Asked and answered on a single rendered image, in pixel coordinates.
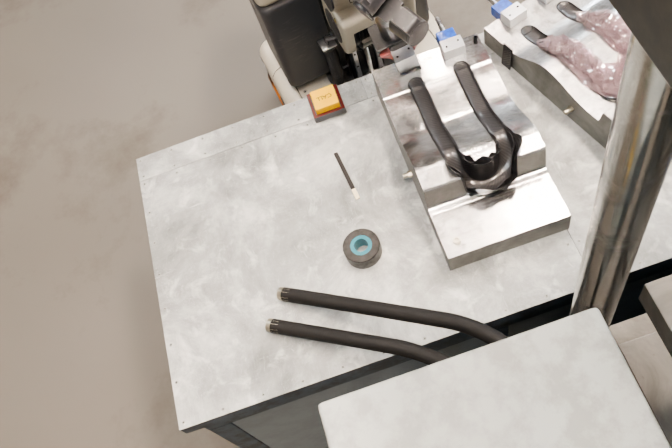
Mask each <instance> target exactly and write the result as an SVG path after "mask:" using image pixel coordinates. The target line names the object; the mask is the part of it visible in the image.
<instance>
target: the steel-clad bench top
mask: <svg viewBox="0 0 672 448"><path fill-rule="evenodd" d="M478 36H479V38H480V40H481V42H482V43H483V45H484V47H485V49H486V51H487V53H488V54H489V56H490V58H491V60H492V63H493V64H494V66H495V68H496V70H497V72H498V74H499V76H500V78H501V80H502V82H503V83H504V85H505V87H506V89H507V91H508V93H509V95H510V97H511V98H512V100H513V101H514V103H515V104H516V105H517V106H518V107H519V109H520V110H521V111H522V112H523V113H524V114H525V115H526V116H527V117H528V118H529V119H530V120H531V122H532V123H533V124H534V126H535V127H536V129H537V131H538V132H539V134H540V136H541V138H542V140H543V142H544V144H545V146H546V168H547V170H548V173H549V175H550V177H551V179H552V180H553V182H554V184H555V186H556V188H557V190H558V192H559V193H560V195H561V197H562V199H563V201H564V203H565V205H566V206H567V208H568V210H569V212H570V214H571V220H570V226H569V229H567V230H564V231H561V232H558V233H555V234H553V235H550V236H547V237H544V238H541V239H538V240H536V241H533V242H530V243H527V244H524V245H521V246H519V247H516V248H513V249H510V250H507V251H505V252H502V253H499V254H496V255H493V256H490V257H488V258H485V259H482V260H479V261H476V262H473V263H471V264H468V265H465V266H462V267H459V268H456V269H454V270H451V271H450V269H449V267H448V264H447V262H446V259H445V257H444V255H443V252H442V250H441V247H440V245H439V242H438V240H437V238H436V235H435V233H434V230H433V228H432V225H431V223H430V221H429V218H428V216H427V213H426V211H425V208H424V206H423V204H422V201H421V199H420V196H419V194H418V192H417V189H416V187H415V184H414V182H413V179H412V177H411V178H409V177H408V178H406V179H404V178H403V175H402V174H404V173H407V171H409V170H408V167H407V165H406V162H405V160H404V158H403V155H402V153H401V150H400V148H399V145H398V143H397V141H396V138H395V136H394V133H393V131H392V128H391V126H390V124H389V121H388V119H387V116H386V114H385V112H384V109H383V107H382V104H381V102H380V99H379V97H378V94H377V91H376V87H375V83H374V79H373V75H372V73H371V74H368V75H366V76H363V77H360V78H357V79H355V80H352V81H349V82H346V83H344V84H341V85H338V86H337V87H338V89H339V92H340V95H341V97H342V100H343V103H344V105H345V108H346V111H347V112H346V113H343V114H341V115H338V116H335V117H332V118H330V119H327V120H324V121H321V122H319V123H316V122H315V120H314V117H313V114H312V111H311V108H310V105H309V102H308V99H307V97H305V98H303V99H300V100H297V101H294V102H292V103H289V104H286V105H284V106H281V107H278V108H275V109H273V110H270V111H267V112H264V113H262V114H259V115H256V116H253V117H251V118H248V119H245V120H242V121H240V122H237V123H234V124H231V125H229V126H226V127H223V128H221V129H218V130H215V131H212V132H210V133H207V134H204V135H201V136H199V137H196V138H193V139H190V140H188V141H185V142H182V143H179V144H177V145H174V146H171V147H169V148H166V149H163V150H160V151H158V152H155V153H152V154H149V155H147V156H144V157H141V158H138V159H136V161H137V167H138V174H139V180H140V186H141V193H142V199H143V205H144V211H145V218H146V224H147V230H148V236H149V243H150V249H151V255H152V262H153V268H154V274H155V280H156V287H157V293H158V299H159V305H160V312H161V318H162V324H163V331H164V337H165V343H166V349H167V356H168V362H169V368H170V375H171V381H172V387H173V393H174V400H175V406H176V412H177V418H178V425H179V430H180V431H181V430H184V429H187V428H190V427H192V426H195V425H198V424H201V423H204V422H207V421H210V420H212V419H215V418H218V417H221V416H224V415H227V414H229V413H232V412H235V411H238V410H241V409H244V408H247V407H249V406H252V405H255V404H258V403H261V402H264V401H267V400H269V399H272V398H275V397H278V396H281V395H284V394H287V393H289V392H292V391H295V390H298V389H301V388H304V387H307V386H309V385H312V384H315V383H318V382H321V381H324V380H326V379H329V378H332V377H335V376H338V375H341V374H344V373H346V372H349V371H352V370H355V369H358V368H361V367H364V366H366V365H369V364H372V363H375V362H378V361H381V360H384V359H386V358H389V357H392V356H395V355H393V354H388V353H383V352H377V351H371V350H366V349H360V348H354V347H349V346H343V345H337V344H332V343H326V342H320V341H315V340H309V339H303V338H298V337H292V336H287V335H281V334H275V333H270V332H267V331H266V329H265V324H266V321H267V320H268V319H269V318H273V319H279V320H285V321H291V322H297V323H303V324H309V325H315V326H322V327H328V328H334V329H340V330H346V331H352V332H358V333H364V334H370V335H376V336H382V337H388V338H394V339H399V340H404V341H408V342H412V343H415V344H418V345H422V346H423V345H426V344H429V343H432V342H435V341H438V340H441V339H443V338H446V337H449V336H452V335H455V334H458V333H461V332H458V331H455V330H450V329H445V328H440V327H434V326H428V325H422V324H416V323H410V322H404V321H399V320H393V319H387V318H381V317H375V316H369V315H363V314H357V313H351V312H345V311H339V310H333V309H327V308H321V307H316V306H310V305H304V304H298V303H292V302H286V301H280V300H278V299H277V290H278V289H279V287H288V288H295V289H301V290H307V291H314V292H320V293H327V294H333V295H340V296H346V297H352V298H359V299H365V300H372V301H378V302H384V303H391V304H397V305H404V306H410V307H417V308H423V309H429V310H436V311H442V312H448V313H453V314H457V315H461V316H465V317H468V318H471V319H474V320H477V321H479V322H481V323H484V324H486V323H489V322H492V321H495V320H498V319H500V318H503V317H506V316H509V315H512V314H515V313H518V312H520V311H523V310H526V309H529V308H532V307H535V306H538V305H540V304H543V303H546V302H549V301H552V300H555V299H557V298H560V297H563V296H566V295H569V294H572V293H574V292H575V287H576V282H577V278H578V273H579V269H580V264H581V260H582V255H583V250H584V246H585V241H586V237H587V232H588V228H589V223H590V218H591V214H592V209H593V205H594V200H595V196H596V191H597V186H598V182H599V177H600V173H601V168H602V163H603V159H604V154H605V150H606V149H605V148H604V147H603V146H602V145H600V144H599V143H598V142H597V141H596V140H595V139H594V138H592V137H591V136H590V135H589V134H588V133H587V132H585V131H584V130H583V129H582V128H581V127H580V126H579V125H577V124H576V123H575V122H574V121H573V120H572V119H571V118H569V117H568V116H567V115H565V114H564V113H563V111H561V110H560V109H559V108H558V107H557V106H556V105H555V104H553V103H552V102H551V101H550V100H549V99H548V98H547V97H545V96H544V95H543V94H542V93H541V92H540V91H538V90H537V89H536V88H535V87H534V86H533V85H532V84H530V83H529V82H528V81H527V80H526V79H525V78H524V77H522V76H521V75H520V74H519V73H518V72H517V71H516V70H514V69H513V68H512V67H511V69H510V70H509V69H507V68H506V67H505V66H504V65H503V64H502V63H501V61H502V58H501V57H500V56H498V55H497V54H496V53H495V52H494V51H493V50H491V49H490V48H489V47H488V46H487V45H486V44H485V43H484V32H483V33H481V34H478ZM361 82H362V83H361ZM363 87H364V88H363ZM365 92H366V93H365ZM367 97H368V98H367ZM336 152H338V154H339V156H340V158H341V160H342V162H343V164H344V166H345V168H346V170H347V172H348V174H349V176H350V178H351V180H352V182H353V184H354V186H355V188H356V190H357V192H358V194H359V196H360V198H359V199H357V200H356V199H355V196H354V194H353V192H352V190H351V188H350V186H349V184H348V182H347V180H346V178H345V176H344V174H343V172H342V170H341V168H340V166H339V164H338V162H337V160H336V158H335V156H334V153H336ZM361 228H364V229H369V230H371V231H373V232H374V233H375V234H376V235H377V236H378V238H379V241H380V244H381V246H382V255H381V258H380V259H379V261H378V262H377V263H376V264H375V265H374V266H372V267H370V268H366V269H359V268H356V267H353V266H352V265H351V264H350V263H349V262H348V261H347V258H346V256H345V254H344V252H343V242H344V239H345V238H346V236H347V235H348V234H349V233H350V232H352V231H354V230H356V229H361ZM571 238H572V239H571ZM580 255H581V256H580ZM669 259H672V161H671V164H670V167H669V169H668V172H667V175H666V177H665V180H664V183H663V185H662V188H661V191H660V193H659V196H658V199H657V201H656V204H655V207H654V209H653V212H652V215H651V217H650V220H649V223H648V225H647V228H646V231H645V233H644V236H643V239H642V241H641V244H640V247H639V249H638V252H637V255H636V257H635V260H634V263H633V265H632V268H631V271H630V273H632V272H635V271H637V270H640V269H643V268H646V267H649V266H652V265H654V264H657V263H660V262H663V261H666V260H669Z"/></svg>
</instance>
